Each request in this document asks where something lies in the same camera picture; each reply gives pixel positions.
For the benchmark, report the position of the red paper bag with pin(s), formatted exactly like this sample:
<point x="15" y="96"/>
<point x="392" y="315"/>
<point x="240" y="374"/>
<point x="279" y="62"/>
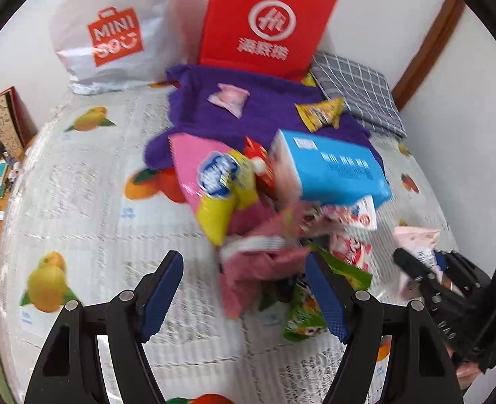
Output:
<point x="231" y="17"/>

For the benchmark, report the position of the red snack packet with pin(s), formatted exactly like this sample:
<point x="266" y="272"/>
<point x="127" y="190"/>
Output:
<point x="258" y="155"/>

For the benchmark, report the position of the pink plastic bag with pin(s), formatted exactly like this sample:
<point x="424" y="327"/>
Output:
<point x="248" y="269"/>

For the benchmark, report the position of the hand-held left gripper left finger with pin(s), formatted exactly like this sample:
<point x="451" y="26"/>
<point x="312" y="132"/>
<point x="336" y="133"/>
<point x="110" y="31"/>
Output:
<point x="163" y="296"/>

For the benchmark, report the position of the green snack bag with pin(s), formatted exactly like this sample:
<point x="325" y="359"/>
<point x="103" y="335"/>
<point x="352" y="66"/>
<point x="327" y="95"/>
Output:
<point x="302" y="317"/>

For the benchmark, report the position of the patterned cardboard box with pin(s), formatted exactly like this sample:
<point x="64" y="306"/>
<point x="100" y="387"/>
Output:
<point x="3" y="122"/>

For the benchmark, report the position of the grey checked cloth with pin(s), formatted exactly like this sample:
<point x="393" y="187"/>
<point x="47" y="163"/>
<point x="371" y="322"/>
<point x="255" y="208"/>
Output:
<point x="357" y="88"/>

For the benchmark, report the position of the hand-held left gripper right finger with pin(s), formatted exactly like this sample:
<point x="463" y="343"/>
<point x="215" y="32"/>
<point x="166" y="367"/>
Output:
<point x="328" y="301"/>

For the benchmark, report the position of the person's right hand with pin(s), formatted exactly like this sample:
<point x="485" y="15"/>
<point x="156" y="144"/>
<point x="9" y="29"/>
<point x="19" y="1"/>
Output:
<point x="466" y="372"/>

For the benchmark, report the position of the purple towel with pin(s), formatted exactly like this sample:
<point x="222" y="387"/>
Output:
<point x="197" y="105"/>

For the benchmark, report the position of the pink peach snack packet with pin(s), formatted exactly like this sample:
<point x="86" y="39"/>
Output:
<point x="229" y="97"/>

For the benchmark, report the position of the white plastic shopping bag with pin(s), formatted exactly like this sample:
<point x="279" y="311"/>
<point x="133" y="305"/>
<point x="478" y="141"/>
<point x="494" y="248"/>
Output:
<point x="147" y="29"/>

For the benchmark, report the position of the small yellow packet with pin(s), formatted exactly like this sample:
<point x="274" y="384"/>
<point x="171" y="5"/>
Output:
<point x="309" y="80"/>

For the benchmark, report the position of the brown wooden door frame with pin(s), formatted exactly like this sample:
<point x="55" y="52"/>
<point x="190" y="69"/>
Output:
<point x="429" y="50"/>

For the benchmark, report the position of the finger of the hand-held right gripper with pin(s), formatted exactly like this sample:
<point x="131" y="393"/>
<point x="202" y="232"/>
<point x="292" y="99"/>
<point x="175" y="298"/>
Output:
<point x="456" y="267"/>
<point x="412" y="267"/>

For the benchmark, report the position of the blue tissue box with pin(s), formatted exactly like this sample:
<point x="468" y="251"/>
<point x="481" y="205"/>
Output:
<point x="336" y="168"/>

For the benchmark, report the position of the pale pink snack packet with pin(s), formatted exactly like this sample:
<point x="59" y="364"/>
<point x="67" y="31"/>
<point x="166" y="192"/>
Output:
<point x="416" y="240"/>

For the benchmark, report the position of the pink and yellow snack bag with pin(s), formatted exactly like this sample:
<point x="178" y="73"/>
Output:
<point x="187" y="164"/>

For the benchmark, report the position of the yellow snack packet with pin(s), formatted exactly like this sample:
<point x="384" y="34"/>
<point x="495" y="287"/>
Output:
<point x="319" y="113"/>

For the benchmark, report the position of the white strawberry snack packet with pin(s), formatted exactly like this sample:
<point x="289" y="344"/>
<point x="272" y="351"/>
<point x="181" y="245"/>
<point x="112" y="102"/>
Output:
<point x="351" y="252"/>
<point x="357" y="214"/>

